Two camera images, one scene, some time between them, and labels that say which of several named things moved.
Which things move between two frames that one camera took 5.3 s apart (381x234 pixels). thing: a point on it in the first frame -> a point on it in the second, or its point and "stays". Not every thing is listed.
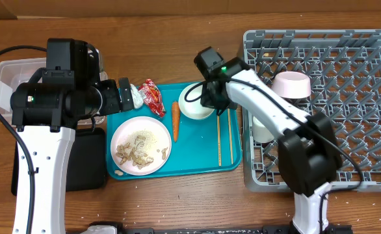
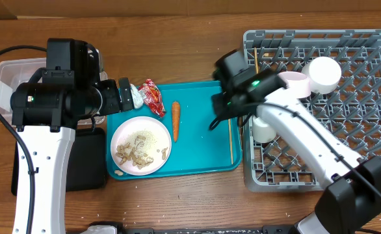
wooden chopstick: (231, 137) stays
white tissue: (137, 97) stays
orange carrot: (175, 119) stays
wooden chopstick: (219, 141) -> (255, 52)
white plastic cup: (259, 133) stays
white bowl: (189, 102) -> (324, 73)
